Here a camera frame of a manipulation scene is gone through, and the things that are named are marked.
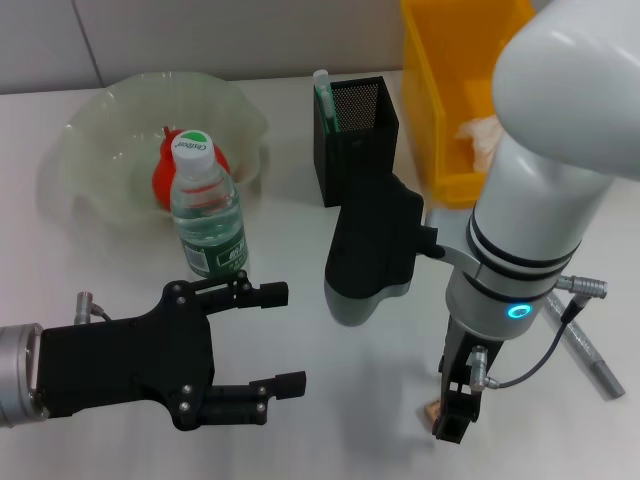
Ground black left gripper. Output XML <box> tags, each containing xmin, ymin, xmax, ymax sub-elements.
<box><xmin>38</xmin><ymin>269</ymin><xmax>307</xmax><ymax>431</ymax></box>

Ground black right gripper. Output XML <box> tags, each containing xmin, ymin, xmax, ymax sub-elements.
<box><xmin>432</xmin><ymin>314</ymin><xmax>506</xmax><ymax>444</ymax></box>

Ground tan eraser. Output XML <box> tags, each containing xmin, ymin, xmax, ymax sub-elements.
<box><xmin>422</xmin><ymin>397</ymin><xmax>444</xmax><ymax>426</ymax></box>

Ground clear water bottle green label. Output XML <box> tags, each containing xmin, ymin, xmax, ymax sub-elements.
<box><xmin>169</xmin><ymin>128</ymin><xmax>250</xmax><ymax>281</ymax></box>

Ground red-orange toy orange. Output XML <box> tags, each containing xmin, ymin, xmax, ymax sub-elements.
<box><xmin>151</xmin><ymin>125</ymin><xmax>234</xmax><ymax>214</ymax></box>

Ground green utility knife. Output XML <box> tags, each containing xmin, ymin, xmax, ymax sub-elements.
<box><xmin>312</xmin><ymin>68</ymin><xmax>340</xmax><ymax>136</ymax></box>

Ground white paper ball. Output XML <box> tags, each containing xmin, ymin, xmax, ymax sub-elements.
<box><xmin>453</xmin><ymin>115</ymin><xmax>504</xmax><ymax>174</ymax></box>

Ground grey wrapped pen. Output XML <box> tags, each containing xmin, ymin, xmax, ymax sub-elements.
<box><xmin>544</xmin><ymin>292</ymin><xmax>626</xmax><ymax>400</ymax></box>

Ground black mesh pen holder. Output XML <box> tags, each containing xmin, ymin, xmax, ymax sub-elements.
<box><xmin>313</xmin><ymin>75</ymin><xmax>400</xmax><ymax>209</ymax></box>

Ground pale green glass fruit bowl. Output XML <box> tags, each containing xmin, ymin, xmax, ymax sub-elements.
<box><xmin>42</xmin><ymin>72</ymin><xmax>271</xmax><ymax>234</ymax></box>

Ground yellow plastic bin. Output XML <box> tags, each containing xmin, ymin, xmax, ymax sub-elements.
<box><xmin>399</xmin><ymin>0</ymin><xmax>539</xmax><ymax>209</ymax></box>

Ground right gripper cable with plug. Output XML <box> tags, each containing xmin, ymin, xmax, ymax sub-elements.
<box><xmin>468</xmin><ymin>274</ymin><xmax>610</xmax><ymax>392</ymax></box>

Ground gripper cable with plug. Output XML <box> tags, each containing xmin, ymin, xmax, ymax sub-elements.
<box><xmin>74</xmin><ymin>291</ymin><xmax>115</xmax><ymax>325</ymax></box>
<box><xmin>468</xmin><ymin>274</ymin><xmax>610</xmax><ymax>392</ymax></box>

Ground left gripper cable with plug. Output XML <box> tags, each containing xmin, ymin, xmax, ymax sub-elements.
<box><xmin>74</xmin><ymin>291</ymin><xmax>115</xmax><ymax>325</ymax></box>

